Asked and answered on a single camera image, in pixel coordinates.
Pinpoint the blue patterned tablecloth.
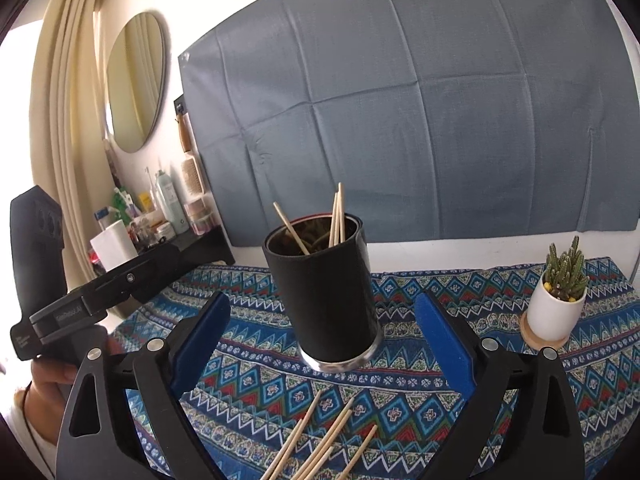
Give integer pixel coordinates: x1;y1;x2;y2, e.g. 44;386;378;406
107;257;640;480

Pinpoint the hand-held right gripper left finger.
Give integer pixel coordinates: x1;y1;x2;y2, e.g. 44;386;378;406
55;290;233;480

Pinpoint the pink jar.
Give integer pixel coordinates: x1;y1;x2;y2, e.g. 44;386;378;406
184;197;217;236

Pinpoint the potted cactus in white pot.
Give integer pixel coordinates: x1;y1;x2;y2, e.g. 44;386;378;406
527;236;590;343

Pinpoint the white paper towel roll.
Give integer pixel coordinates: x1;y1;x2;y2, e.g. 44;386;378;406
90;220;138;273

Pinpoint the round wooden coaster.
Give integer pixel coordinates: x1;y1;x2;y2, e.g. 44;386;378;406
520;312;571;352

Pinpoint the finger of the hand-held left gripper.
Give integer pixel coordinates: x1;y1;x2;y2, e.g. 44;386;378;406
102;246;196;306

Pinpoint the person's left hand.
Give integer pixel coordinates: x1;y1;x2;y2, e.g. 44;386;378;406
27;337;123;401

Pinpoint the grey-blue wall cloth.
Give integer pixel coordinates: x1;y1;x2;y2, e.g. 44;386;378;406
178;0;640;248

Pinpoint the black cylindrical cup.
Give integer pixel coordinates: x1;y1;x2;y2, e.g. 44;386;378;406
262;214;383;373

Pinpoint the green bottle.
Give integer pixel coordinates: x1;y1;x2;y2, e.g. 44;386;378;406
111;187;132;221

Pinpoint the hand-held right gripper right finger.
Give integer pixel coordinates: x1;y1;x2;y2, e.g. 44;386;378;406
414;291;586;480

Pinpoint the wooden hairbrush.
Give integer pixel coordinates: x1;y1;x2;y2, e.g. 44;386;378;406
181;157;203;196

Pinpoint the grey spray bottle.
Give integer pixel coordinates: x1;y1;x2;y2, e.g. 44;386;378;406
154;169;178;236

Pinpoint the round wall mirror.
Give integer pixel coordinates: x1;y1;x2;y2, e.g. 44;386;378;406
106;11;167;153

